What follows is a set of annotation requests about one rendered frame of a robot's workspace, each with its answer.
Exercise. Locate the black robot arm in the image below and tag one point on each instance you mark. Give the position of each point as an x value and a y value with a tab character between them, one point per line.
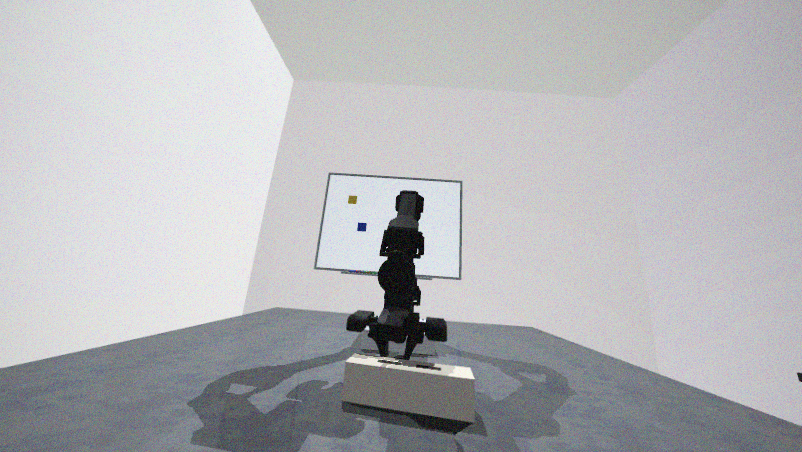
397	274

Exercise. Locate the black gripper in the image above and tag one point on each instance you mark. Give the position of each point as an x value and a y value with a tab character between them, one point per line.
435	328

